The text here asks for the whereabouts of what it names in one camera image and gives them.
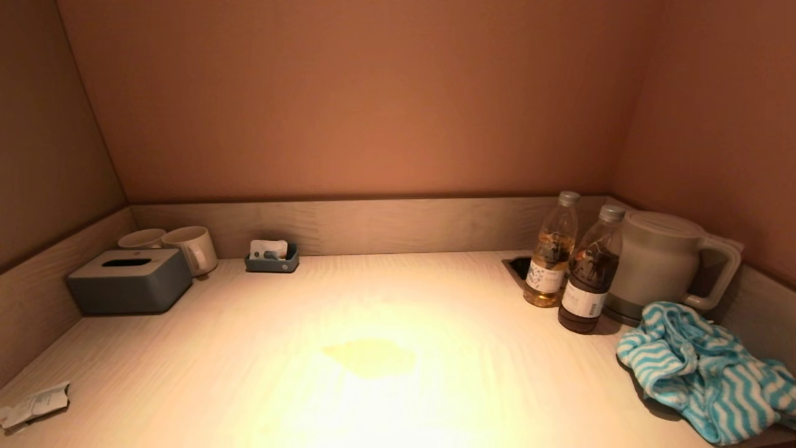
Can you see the blue white striped cloth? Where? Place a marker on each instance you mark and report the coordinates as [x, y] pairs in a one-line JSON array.
[[696, 367]]

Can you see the black recessed table socket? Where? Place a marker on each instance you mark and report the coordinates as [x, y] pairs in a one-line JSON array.
[[518, 267]]

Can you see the small blue-grey tray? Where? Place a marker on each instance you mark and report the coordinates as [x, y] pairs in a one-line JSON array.
[[272, 266]]

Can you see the white sachet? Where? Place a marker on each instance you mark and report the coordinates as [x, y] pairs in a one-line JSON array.
[[264, 247]]

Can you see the yellow liquid spill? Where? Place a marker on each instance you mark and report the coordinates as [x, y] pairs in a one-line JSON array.
[[370, 358]]

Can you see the light tea plastic bottle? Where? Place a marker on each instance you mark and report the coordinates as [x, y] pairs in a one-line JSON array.
[[550, 261]]

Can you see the dark tea plastic bottle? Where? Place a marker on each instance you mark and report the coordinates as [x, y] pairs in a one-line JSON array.
[[587, 280]]

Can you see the grey kettle base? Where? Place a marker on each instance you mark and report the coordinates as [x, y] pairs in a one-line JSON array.
[[619, 310]]

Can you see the grey electric kettle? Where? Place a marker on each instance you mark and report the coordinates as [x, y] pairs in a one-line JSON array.
[[659, 261]]

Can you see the grey tissue box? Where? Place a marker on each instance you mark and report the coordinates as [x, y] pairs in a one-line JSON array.
[[127, 286]]

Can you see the crumpled white paper packet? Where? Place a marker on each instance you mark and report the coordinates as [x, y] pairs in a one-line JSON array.
[[37, 403]]

